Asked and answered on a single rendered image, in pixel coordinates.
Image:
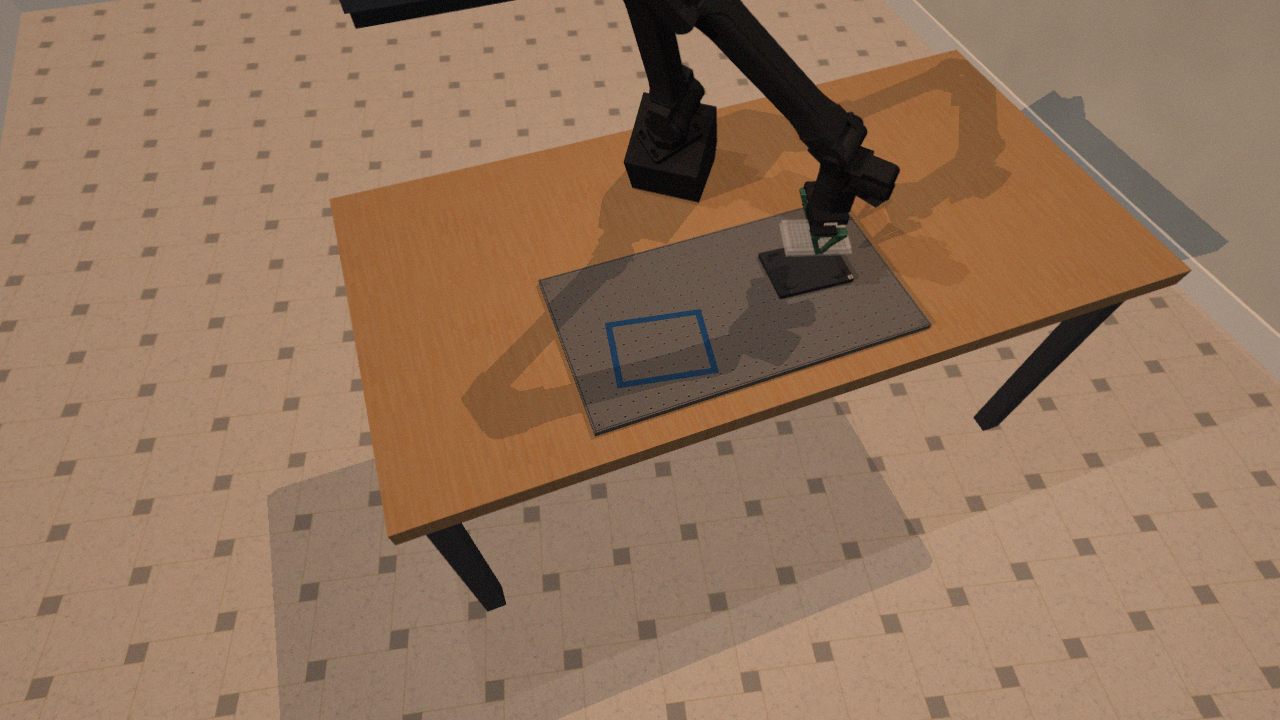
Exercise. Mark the beige gridded plate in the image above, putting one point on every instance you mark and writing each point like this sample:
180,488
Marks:
797,244

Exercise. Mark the blue tape outline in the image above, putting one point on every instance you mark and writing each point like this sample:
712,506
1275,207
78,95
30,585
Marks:
615,360

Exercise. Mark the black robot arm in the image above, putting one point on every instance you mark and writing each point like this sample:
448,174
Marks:
675,94

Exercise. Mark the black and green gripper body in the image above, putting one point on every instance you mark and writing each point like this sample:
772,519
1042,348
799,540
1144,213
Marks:
820,201

